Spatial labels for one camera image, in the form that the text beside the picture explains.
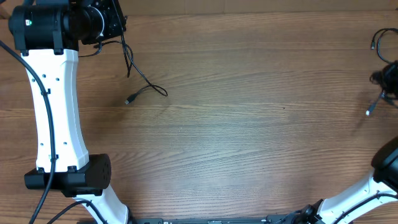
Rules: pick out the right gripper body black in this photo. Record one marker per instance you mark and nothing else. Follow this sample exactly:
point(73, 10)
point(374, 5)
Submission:
point(391, 79)

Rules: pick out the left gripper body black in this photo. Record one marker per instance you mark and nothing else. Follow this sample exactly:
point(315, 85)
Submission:
point(103, 23)

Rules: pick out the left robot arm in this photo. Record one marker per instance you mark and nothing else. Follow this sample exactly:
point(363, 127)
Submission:
point(47, 36)

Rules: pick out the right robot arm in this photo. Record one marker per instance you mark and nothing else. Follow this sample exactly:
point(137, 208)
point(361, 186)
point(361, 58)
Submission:
point(377, 188)

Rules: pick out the cardboard back panel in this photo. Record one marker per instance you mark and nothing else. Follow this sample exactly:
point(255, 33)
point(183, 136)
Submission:
point(174, 7)

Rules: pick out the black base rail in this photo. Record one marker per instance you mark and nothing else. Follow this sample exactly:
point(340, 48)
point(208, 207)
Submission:
point(269, 219)

